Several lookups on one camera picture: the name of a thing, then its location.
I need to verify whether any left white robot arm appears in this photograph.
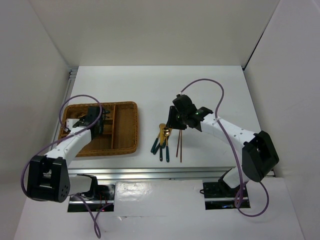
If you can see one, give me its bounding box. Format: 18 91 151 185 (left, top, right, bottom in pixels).
24 106 110 203

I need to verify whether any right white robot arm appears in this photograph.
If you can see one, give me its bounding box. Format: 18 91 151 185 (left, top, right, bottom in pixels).
167 94 280 196

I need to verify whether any copper chopstick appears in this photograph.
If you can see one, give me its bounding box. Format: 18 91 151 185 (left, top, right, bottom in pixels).
175 130 182 158
178 131 183 163

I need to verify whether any wicker cutlery tray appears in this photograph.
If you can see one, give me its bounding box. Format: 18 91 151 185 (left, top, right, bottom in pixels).
57 100 139 158

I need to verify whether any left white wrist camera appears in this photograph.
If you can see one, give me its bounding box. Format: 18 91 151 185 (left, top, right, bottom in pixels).
64 118 80 132

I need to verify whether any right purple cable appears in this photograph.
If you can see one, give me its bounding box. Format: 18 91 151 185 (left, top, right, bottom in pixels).
178 78 270 218

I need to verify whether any aluminium table rail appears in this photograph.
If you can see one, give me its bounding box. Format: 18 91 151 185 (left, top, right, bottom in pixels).
68 167 231 182

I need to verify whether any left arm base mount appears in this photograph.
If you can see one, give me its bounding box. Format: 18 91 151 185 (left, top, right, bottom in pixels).
67 174 116 213

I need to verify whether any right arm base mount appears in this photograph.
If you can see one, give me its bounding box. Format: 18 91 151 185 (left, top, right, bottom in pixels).
199 178 240 210

